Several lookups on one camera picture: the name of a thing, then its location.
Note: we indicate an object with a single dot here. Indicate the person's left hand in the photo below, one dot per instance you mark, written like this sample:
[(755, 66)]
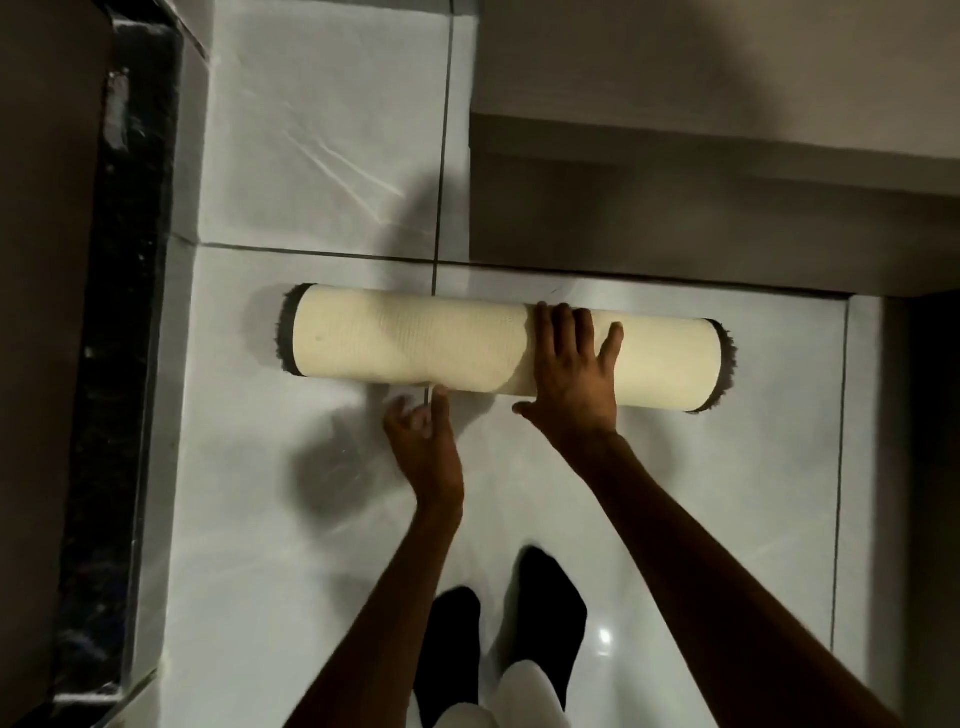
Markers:
[(435, 465)]

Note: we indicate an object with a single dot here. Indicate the person's right hand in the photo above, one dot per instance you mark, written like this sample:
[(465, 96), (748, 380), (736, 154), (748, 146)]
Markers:
[(577, 390)]

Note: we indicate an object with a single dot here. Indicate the person's right thumb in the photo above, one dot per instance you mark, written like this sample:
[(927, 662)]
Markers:
[(529, 409)]

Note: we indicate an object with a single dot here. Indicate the person's right middle finger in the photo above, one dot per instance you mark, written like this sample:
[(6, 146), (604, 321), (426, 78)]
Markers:
[(564, 331)]

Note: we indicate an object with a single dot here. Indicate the person's left thumb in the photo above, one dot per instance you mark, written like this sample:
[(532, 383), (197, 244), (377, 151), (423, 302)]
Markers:
[(440, 412)]

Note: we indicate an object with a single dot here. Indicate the person's right little finger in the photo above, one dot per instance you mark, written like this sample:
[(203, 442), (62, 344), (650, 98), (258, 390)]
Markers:
[(610, 346)]

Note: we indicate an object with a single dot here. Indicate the cream rug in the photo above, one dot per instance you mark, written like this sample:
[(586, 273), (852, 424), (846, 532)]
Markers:
[(420, 341)]

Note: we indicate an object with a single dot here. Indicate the person's left forearm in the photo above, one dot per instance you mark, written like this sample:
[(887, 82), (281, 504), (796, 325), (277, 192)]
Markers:
[(382, 622)]

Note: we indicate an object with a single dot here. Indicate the person's right forearm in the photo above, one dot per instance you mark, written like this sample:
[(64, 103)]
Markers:
[(712, 585)]

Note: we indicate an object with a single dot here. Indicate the person's black right sock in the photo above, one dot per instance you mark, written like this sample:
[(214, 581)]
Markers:
[(551, 611)]

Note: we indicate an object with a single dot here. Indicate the person's black sock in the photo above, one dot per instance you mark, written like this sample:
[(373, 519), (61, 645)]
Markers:
[(551, 611), (450, 652)]

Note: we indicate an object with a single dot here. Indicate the person's black left sock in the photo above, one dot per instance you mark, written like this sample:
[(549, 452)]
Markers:
[(450, 652)]

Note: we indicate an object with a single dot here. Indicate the person's white trousers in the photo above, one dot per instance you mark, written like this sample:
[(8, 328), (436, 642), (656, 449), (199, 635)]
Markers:
[(525, 697)]

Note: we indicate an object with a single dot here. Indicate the black stone sill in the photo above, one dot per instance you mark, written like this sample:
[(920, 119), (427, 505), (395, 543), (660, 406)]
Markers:
[(120, 375)]

